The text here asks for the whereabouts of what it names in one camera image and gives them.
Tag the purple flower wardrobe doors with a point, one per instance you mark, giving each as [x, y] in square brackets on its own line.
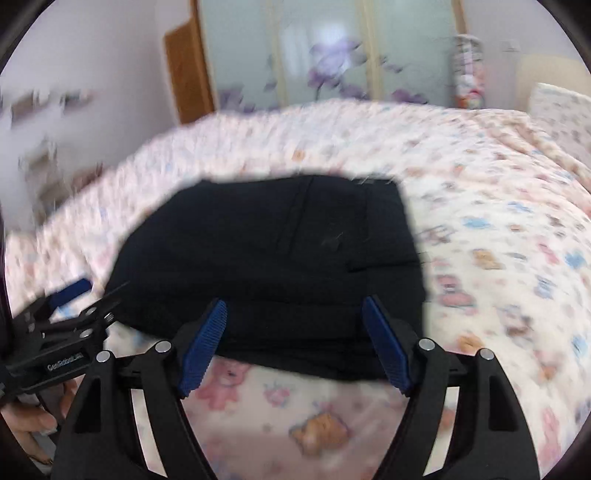
[323, 50]

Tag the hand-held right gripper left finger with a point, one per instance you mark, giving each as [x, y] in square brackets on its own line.
[203, 350]

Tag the cartoon printed blanket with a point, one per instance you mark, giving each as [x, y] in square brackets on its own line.
[485, 230]

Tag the colourful hanging organiser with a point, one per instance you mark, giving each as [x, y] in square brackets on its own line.
[468, 71]

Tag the person's left hand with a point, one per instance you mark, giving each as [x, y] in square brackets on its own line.
[32, 422]

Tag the wall shelf with small items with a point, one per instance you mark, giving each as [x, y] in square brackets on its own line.
[76, 98]

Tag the wooden door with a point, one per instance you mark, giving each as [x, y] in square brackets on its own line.
[189, 74]

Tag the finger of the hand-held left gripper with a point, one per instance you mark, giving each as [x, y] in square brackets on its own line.
[99, 310]
[69, 291]

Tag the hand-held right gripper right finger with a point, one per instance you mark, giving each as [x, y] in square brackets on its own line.
[385, 350]

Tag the black pants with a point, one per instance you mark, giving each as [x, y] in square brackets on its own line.
[268, 267]

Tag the printed pillow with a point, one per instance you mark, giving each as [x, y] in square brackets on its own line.
[561, 124]

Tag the wall shelf with blue books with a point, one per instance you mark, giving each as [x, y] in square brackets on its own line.
[21, 108]

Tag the beige headboard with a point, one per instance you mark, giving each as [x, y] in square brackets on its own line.
[549, 69]

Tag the white wall switch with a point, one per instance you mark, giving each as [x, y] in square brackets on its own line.
[511, 45]

